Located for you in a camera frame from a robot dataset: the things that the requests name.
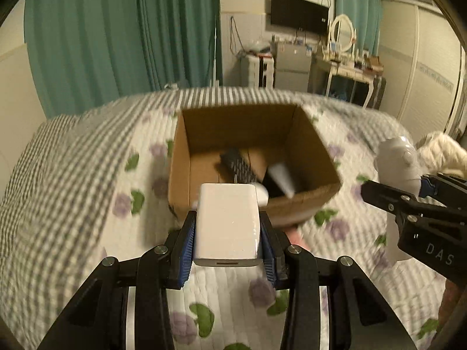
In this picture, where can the wide green curtain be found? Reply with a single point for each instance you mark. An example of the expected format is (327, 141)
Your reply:
(109, 32)

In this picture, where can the black remote control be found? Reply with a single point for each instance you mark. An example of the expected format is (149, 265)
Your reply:
(238, 166)

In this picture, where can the white power adapter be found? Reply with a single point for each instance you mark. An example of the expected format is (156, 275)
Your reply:
(228, 222)

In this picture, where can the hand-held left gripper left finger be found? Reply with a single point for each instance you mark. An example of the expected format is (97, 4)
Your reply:
(185, 251)

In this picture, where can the white vanity table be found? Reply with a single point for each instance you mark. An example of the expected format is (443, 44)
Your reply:
(346, 76)

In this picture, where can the white oval vanity mirror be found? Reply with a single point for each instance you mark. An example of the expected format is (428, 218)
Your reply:
(342, 31)

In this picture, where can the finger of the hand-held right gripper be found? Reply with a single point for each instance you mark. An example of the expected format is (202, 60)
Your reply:
(428, 186)
(386, 193)

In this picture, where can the grey cabinet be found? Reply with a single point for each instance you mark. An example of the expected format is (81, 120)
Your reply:
(292, 67)

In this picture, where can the grey striped bed sheet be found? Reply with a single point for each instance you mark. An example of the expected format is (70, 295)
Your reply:
(40, 189)

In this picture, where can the row of small cosmetic items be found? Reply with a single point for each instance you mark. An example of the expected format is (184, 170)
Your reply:
(350, 58)

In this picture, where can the black flat screen television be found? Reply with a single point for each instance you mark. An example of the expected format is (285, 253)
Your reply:
(298, 14)

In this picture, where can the white wardrobe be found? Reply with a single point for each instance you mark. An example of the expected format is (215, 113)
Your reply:
(419, 62)

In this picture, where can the white plastic drawer unit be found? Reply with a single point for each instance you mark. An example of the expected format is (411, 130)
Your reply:
(255, 71)

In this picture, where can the narrow green curtain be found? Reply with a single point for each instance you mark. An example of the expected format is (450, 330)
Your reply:
(355, 3)

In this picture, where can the cardboard box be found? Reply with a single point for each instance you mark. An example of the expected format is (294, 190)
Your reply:
(182, 160)

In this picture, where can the cream fluffy cloth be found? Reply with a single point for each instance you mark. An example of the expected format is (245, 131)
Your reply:
(447, 149)

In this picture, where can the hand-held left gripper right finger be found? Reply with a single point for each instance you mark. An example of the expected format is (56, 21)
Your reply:
(270, 259)

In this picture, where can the white bottle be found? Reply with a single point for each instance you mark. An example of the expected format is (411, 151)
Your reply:
(396, 164)

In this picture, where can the black white tube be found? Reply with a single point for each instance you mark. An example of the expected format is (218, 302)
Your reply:
(280, 179)

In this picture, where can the small white round object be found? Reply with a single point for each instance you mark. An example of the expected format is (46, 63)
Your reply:
(262, 194)

